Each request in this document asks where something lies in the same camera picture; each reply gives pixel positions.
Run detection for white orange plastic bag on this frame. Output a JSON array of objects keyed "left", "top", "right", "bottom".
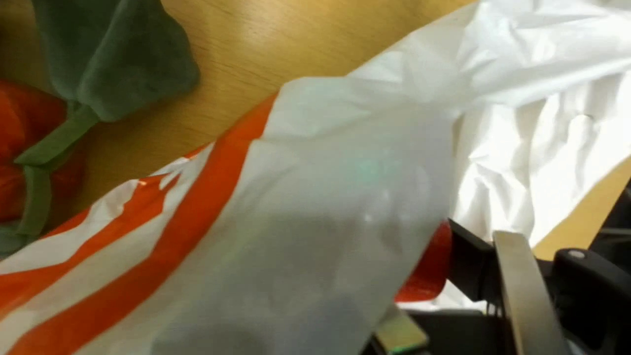
[{"left": 0, "top": 0, "right": 631, "bottom": 355}]

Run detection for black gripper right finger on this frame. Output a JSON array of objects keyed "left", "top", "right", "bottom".
[{"left": 492, "top": 234, "right": 571, "bottom": 355}]

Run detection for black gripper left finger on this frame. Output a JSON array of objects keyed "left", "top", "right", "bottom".
[{"left": 374, "top": 309, "right": 429, "bottom": 355}]

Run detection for green red plush toy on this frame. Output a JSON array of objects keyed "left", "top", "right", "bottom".
[{"left": 0, "top": 0, "right": 198, "bottom": 257}]

